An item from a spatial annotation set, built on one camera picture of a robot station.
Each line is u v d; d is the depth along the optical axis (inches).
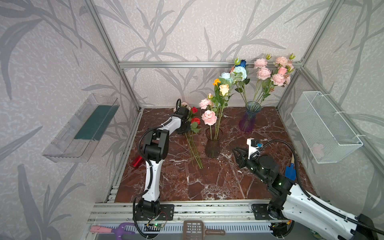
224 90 27.3
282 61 32.5
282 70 32.1
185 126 38.0
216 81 30.1
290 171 34.8
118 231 27.0
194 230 27.4
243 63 31.6
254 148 24.9
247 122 39.9
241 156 26.1
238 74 27.2
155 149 23.6
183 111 34.8
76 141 24.9
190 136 40.1
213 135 33.2
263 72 31.7
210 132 32.2
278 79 31.0
